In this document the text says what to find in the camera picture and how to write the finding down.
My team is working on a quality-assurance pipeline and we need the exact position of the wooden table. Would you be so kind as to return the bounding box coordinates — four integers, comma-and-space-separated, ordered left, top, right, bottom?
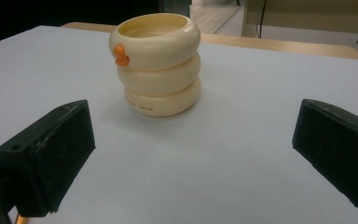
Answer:
60, 21, 358, 61

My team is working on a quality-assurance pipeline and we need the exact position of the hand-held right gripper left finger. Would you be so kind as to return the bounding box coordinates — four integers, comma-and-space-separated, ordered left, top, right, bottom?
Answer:
0, 99, 97, 218

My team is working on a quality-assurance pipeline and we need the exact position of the cream ringed duck cup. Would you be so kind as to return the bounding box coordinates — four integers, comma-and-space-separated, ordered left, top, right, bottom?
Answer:
108, 12, 203, 119

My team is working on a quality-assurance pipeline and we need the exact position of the black cable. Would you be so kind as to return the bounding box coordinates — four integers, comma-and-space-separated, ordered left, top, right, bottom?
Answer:
255, 0, 268, 39

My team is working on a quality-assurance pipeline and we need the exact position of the white table mat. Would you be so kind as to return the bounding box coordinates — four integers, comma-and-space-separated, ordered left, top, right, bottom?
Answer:
0, 25, 358, 224

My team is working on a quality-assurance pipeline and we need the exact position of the beige cabinet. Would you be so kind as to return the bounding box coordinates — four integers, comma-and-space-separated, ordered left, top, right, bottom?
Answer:
241, 0, 358, 39

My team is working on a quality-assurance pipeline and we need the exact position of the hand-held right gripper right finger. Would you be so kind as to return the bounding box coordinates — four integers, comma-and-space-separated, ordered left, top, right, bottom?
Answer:
291, 98, 358, 215

